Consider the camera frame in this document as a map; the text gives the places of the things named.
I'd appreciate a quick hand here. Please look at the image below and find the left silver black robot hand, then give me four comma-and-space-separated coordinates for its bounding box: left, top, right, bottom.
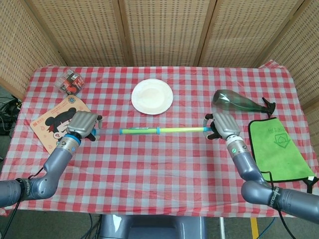
66, 111, 103, 142

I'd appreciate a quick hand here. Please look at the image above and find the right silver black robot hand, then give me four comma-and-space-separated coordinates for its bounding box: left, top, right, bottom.
203, 112, 241, 140

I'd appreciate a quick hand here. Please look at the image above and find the green plastic toy blue tip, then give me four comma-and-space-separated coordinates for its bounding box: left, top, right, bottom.
159, 126, 212, 134

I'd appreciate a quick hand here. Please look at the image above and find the green blue water pump toy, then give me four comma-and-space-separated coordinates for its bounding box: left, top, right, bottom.
96, 126, 161, 136

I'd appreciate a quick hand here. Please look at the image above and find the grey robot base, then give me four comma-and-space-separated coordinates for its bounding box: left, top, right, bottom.
100, 214, 208, 239

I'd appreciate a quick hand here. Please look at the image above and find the green spray bottle black nozzle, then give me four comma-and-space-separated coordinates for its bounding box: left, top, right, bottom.
211, 89, 277, 118

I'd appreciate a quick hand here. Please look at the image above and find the cartoon girl mouse pad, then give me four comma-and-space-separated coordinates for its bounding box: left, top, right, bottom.
29, 96, 92, 154

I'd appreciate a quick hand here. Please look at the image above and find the clear box with capsules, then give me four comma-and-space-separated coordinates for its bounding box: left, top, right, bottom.
54, 68, 84, 97

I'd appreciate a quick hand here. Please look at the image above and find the green microfiber cloth black trim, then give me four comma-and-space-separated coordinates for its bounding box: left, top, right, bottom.
247, 117, 319, 194

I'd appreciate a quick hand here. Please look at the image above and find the white paper plate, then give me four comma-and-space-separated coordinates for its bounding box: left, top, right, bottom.
131, 78, 174, 116

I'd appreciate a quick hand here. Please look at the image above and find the red white checkered tablecloth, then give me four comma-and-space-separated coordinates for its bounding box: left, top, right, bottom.
0, 59, 319, 219

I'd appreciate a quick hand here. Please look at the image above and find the woven bamboo screen panel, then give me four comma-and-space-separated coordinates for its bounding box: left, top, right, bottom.
258, 0, 319, 153
26, 0, 133, 67
118, 0, 216, 67
198, 0, 310, 68
0, 0, 68, 101

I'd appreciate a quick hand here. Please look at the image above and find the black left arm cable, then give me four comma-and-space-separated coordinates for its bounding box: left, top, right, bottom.
6, 167, 46, 215

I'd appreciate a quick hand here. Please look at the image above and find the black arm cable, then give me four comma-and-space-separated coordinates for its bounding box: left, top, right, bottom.
6, 167, 46, 215
260, 170, 300, 239

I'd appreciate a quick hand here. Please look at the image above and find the black floor cable bundle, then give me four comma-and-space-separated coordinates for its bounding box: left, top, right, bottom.
0, 94, 21, 137

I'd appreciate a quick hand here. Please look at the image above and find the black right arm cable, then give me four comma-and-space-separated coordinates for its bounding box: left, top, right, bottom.
260, 170, 300, 239

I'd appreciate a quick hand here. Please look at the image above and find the blue floor cable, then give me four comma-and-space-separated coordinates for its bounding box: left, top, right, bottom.
263, 217, 278, 239

